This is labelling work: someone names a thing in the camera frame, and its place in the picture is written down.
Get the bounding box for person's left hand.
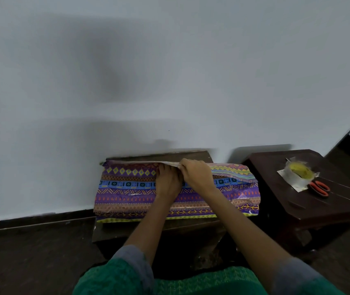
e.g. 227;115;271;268
155;163;183;201

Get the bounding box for person's right hand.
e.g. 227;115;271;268
179;158;220;197

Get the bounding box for colourful patterned gift-wrapped box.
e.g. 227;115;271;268
93;160;261;224

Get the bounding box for person's left forearm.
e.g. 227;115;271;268
123;193;182;265

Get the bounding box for person's right forearm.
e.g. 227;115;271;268
199;187;293;284

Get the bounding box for dark wooden stool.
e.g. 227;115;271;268
92;150;226;244

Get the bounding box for white paper sheet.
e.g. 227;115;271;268
276;169;321;193

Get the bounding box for dark wooden side table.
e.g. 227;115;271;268
242;149;350;262

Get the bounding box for clear adhesive tape roll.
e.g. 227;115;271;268
283;159;317;188

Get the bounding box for person's green patterned garment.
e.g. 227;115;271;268
72;244;347;295

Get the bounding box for orange-handled scissors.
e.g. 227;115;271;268
308;180;331;198

